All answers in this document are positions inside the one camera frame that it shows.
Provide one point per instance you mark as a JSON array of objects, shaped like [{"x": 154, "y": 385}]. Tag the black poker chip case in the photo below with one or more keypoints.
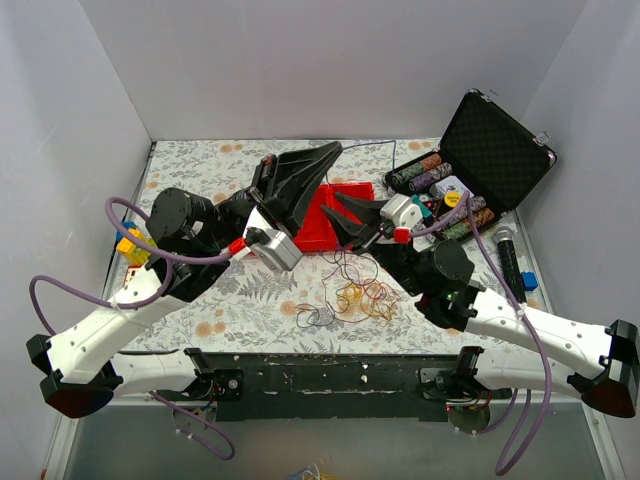
[{"x": 490, "y": 152}]

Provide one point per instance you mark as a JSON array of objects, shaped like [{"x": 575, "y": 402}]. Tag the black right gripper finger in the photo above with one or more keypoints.
[
  {"x": 365, "y": 211},
  {"x": 349, "y": 234}
]

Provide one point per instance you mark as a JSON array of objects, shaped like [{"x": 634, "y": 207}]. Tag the red plastic bin right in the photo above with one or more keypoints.
[{"x": 358, "y": 190}]

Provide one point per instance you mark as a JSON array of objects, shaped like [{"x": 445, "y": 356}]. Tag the black microphone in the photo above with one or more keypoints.
[{"x": 511, "y": 275}]

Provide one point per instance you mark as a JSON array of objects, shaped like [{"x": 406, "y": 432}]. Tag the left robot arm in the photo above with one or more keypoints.
[{"x": 193, "y": 241}]

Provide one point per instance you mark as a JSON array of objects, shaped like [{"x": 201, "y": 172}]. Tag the blue toy block right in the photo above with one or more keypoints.
[{"x": 529, "y": 281}]

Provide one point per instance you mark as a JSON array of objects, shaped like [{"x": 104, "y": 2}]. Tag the yellow toy brick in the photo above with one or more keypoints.
[{"x": 133, "y": 254}]

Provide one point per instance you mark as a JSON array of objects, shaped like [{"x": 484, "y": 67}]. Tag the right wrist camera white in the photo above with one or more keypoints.
[{"x": 399, "y": 216}]

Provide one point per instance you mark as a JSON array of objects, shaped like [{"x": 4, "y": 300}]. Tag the red plastic bin middle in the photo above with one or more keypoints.
[{"x": 316, "y": 234}]

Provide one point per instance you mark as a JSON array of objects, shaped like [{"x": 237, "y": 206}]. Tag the red plastic bin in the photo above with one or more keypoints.
[
  {"x": 358, "y": 190},
  {"x": 316, "y": 234}
]

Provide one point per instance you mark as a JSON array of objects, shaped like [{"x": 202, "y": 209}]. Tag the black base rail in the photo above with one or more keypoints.
[{"x": 325, "y": 386}]

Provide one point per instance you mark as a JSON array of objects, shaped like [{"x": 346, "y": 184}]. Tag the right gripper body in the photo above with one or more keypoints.
[{"x": 373, "y": 228}]

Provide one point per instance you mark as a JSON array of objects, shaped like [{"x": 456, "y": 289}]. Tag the green toy brick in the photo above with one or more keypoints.
[{"x": 142, "y": 237}]

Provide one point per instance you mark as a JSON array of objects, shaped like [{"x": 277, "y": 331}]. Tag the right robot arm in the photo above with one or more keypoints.
[{"x": 596, "y": 364}]

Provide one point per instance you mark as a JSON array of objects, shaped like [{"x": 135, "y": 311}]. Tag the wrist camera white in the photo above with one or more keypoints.
[
  {"x": 271, "y": 245},
  {"x": 399, "y": 216}
]

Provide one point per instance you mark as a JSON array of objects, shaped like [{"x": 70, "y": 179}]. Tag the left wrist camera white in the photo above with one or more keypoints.
[{"x": 271, "y": 245}]

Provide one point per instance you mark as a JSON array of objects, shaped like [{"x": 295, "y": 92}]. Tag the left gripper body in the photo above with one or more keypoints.
[{"x": 270, "y": 192}]

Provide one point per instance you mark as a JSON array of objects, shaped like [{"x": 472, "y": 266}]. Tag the red white window brick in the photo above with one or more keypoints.
[{"x": 131, "y": 272}]

